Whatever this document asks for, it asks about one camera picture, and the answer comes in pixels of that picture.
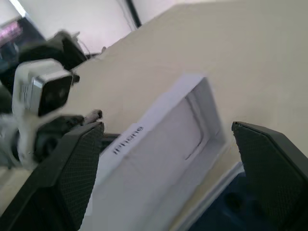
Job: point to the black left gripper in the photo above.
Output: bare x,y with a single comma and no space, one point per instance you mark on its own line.
48,137

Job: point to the dark blue smartphone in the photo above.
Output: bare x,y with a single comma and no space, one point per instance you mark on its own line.
216,214

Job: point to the white iPhone box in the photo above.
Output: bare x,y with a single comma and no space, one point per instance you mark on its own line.
149,173

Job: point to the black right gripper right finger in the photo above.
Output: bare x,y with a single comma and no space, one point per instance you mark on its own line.
272,173

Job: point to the black bulky background shape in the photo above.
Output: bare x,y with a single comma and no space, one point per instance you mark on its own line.
48,50

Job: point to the black upright pole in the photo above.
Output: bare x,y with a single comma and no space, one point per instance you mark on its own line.
133,12

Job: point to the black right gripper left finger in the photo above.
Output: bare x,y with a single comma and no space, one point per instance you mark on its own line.
69,173

